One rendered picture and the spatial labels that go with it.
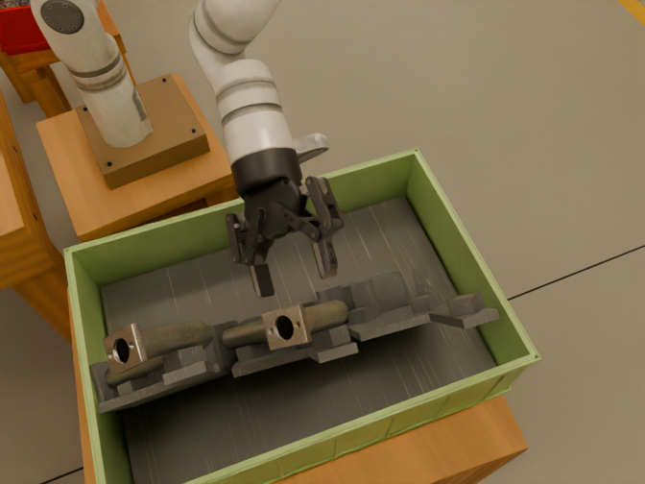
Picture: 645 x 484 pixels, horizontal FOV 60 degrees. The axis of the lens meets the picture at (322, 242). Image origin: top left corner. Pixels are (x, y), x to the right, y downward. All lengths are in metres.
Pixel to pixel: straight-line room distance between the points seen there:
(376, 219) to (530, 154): 1.42
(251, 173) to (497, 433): 0.61
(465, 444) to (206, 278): 0.51
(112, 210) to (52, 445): 0.97
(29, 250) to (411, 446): 0.76
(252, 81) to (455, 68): 2.09
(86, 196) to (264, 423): 0.56
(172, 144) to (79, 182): 0.20
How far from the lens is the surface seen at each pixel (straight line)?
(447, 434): 0.98
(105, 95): 1.07
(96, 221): 1.13
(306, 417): 0.90
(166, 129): 1.17
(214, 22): 0.67
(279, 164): 0.60
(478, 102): 2.54
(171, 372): 0.62
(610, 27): 3.13
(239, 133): 0.61
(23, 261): 1.19
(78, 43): 1.01
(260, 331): 0.80
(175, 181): 1.14
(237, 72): 0.64
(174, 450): 0.92
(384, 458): 0.95
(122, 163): 1.13
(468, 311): 0.68
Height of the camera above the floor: 1.72
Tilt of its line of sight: 59 degrees down
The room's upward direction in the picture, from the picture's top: straight up
